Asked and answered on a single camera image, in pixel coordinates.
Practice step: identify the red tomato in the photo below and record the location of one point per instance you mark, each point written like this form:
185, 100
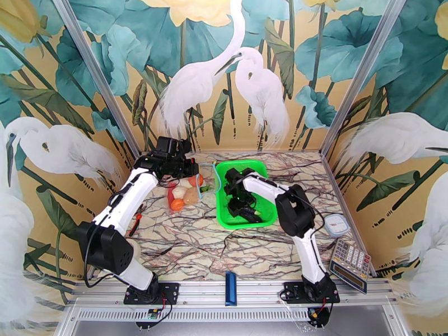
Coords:
196, 180

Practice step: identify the black eggplant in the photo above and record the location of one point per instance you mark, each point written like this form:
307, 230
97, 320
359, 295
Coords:
252, 217

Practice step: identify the green vegetable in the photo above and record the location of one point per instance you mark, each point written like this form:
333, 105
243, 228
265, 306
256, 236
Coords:
206, 188

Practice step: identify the white garlic bulb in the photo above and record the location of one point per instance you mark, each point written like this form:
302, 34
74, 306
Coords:
181, 193

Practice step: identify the brown potato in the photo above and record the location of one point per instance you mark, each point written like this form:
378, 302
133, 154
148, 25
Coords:
192, 196

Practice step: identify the red chili pepper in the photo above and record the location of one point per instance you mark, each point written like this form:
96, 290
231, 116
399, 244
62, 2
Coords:
170, 196

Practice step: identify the clear zip-top bag blue zipper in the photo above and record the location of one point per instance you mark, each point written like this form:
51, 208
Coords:
196, 205

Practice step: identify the orange mandarin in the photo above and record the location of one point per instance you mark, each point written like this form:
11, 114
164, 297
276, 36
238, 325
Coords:
177, 205

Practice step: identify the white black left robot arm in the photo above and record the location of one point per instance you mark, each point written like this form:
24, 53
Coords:
133, 195

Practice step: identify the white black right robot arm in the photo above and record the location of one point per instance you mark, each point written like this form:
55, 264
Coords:
262, 186

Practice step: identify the green plastic basket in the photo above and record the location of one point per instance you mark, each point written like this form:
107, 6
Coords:
266, 205

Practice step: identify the blue metal block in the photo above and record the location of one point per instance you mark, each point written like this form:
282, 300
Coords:
230, 287

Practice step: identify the round white container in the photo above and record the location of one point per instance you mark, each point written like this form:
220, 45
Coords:
336, 225

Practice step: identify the beige tape roll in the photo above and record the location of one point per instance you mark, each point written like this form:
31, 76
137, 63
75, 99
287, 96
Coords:
137, 249

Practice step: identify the grey desk calculator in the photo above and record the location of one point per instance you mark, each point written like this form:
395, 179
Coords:
351, 263

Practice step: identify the black power connector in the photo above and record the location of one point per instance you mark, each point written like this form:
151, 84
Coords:
316, 315

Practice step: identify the small green circuit board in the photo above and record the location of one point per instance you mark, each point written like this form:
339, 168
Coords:
154, 314

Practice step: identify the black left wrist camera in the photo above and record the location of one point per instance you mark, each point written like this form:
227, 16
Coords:
186, 149

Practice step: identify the aluminium frame rail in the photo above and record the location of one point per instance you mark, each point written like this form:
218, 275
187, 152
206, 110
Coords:
203, 293

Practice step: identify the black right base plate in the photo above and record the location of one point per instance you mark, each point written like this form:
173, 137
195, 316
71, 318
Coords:
294, 292

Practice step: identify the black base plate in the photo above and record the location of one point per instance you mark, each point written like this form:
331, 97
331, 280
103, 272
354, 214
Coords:
294, 292
168, 293

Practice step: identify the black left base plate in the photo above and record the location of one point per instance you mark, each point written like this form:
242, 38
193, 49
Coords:
168, 293

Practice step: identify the aluminium frame post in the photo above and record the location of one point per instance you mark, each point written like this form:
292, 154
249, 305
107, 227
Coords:
93, 65
365, 65

